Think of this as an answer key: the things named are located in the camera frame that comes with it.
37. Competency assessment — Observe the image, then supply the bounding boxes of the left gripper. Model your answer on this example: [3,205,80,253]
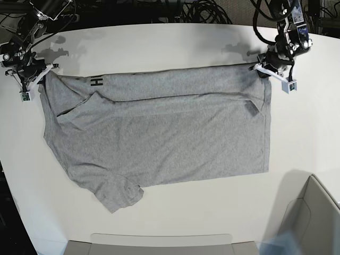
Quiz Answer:
[249,52,294,81]

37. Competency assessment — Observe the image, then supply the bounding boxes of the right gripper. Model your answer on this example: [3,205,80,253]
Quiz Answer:
[4,59,60,92]

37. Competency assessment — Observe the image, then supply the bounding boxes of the grey T-shirt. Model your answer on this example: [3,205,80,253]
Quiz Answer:
[38,65,271,213]

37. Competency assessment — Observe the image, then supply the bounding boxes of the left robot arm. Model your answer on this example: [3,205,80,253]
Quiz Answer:
[249,1,312,85]

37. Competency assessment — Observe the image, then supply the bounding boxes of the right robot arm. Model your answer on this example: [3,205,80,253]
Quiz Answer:
[1,1,77,96]

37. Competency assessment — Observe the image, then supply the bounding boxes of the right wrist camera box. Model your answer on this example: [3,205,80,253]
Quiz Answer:
[20,91,33,102]

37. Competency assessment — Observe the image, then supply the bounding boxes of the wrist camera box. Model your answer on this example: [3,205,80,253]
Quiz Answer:
[20,91,33,102]
[282,80,297,94]

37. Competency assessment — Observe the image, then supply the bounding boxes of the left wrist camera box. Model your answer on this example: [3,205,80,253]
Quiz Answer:
[282,80,297,94]

